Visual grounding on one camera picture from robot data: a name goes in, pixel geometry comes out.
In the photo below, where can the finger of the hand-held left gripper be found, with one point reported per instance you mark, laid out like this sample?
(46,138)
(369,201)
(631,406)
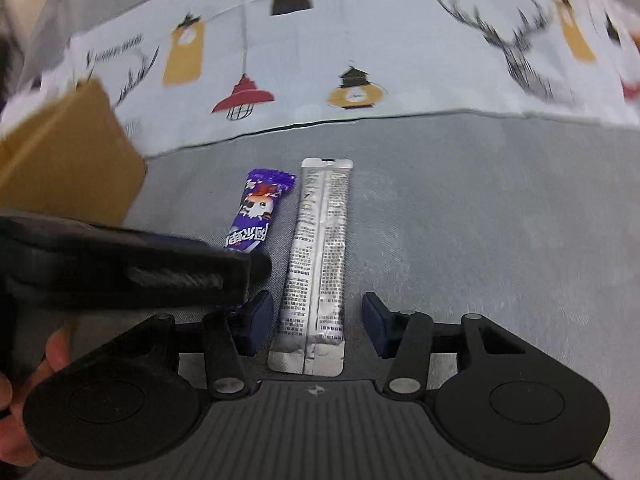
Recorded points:
(260,266)

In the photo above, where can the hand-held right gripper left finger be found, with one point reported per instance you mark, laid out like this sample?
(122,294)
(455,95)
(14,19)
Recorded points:
(260,321)

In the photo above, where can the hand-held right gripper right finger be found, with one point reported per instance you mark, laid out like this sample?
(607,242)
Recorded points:
(375,322)

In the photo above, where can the purple snack packet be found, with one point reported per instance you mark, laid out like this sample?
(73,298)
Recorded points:
(257,210)

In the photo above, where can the silver stick packet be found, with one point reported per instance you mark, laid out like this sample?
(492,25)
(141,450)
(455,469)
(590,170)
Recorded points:
(320,260)

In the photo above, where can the brown cardboard box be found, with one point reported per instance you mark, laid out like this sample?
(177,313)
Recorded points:
(65,160)

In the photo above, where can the person's left hand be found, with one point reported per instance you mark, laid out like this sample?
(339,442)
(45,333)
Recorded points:
(25,430)

